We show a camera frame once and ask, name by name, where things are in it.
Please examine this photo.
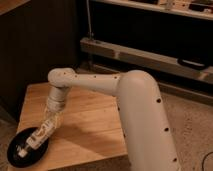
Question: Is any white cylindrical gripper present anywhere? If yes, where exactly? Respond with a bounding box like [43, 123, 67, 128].
[42, 87, 68, 129]

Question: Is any clear plastic bottle white cap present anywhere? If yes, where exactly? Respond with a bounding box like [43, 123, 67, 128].
[18, 115, 56, 158]

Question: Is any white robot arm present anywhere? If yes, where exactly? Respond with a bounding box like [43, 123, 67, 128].
[47, 68, 182, 171]

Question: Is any wooden table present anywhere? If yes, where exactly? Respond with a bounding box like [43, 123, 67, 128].
[8, 87, 126, 171]

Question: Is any metal vertical pole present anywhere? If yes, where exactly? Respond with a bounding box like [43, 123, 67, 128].
[86, 0, 94, 40]

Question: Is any white shelf with items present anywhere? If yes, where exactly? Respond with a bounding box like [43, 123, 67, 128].
[93, 0, 213, 21]

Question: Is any grey metal rail beam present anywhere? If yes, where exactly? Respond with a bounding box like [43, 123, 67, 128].
[80, 37, 213, 84]

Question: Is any black handle on rail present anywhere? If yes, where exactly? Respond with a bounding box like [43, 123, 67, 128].
[177, 59, 209, 70]

